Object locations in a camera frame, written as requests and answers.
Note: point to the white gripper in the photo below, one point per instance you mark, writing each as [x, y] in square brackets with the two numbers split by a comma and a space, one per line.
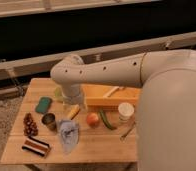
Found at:
[72, 94]

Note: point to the light green plastic cup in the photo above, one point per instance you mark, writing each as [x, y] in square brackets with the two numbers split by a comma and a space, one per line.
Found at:
[58, 94]

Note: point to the dark metal cup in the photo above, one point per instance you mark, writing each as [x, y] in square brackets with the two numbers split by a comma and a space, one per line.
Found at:
[49, 121]

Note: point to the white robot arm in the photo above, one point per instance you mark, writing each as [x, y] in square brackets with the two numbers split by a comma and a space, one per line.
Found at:
[166, 109]

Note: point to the orange plastic tray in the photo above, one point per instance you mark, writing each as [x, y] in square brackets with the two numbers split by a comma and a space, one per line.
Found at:
[94, 95]

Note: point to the white spatula in tray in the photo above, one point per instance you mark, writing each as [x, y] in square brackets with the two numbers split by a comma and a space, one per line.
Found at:
[114, 89]

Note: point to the green sponge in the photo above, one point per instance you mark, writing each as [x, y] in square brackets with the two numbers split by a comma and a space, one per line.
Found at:
[43, 105]

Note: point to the red orange tomato toy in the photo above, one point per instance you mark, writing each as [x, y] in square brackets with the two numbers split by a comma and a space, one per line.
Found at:
[92, 119]

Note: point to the blue grey crumpled cloth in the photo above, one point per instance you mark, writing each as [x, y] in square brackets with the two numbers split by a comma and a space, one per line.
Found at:
[68, 133]

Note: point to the brown grape bunch toy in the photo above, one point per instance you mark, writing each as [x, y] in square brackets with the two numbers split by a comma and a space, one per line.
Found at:
[30, 127]

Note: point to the white lidded container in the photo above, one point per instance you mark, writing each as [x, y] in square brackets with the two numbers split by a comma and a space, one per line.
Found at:
[126, 110]

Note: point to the metal fork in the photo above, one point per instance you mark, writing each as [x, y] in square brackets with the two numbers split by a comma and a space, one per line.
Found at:
[122, 138]

